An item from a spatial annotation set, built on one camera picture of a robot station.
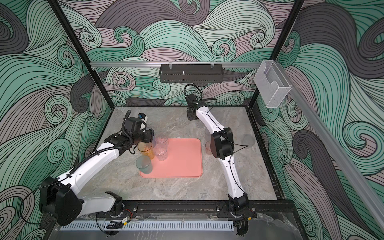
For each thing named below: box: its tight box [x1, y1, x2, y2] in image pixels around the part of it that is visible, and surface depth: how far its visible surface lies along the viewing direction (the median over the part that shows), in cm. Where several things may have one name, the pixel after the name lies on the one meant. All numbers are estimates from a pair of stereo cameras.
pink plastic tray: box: [139, 138, 203, 178], surface depth 92 cm
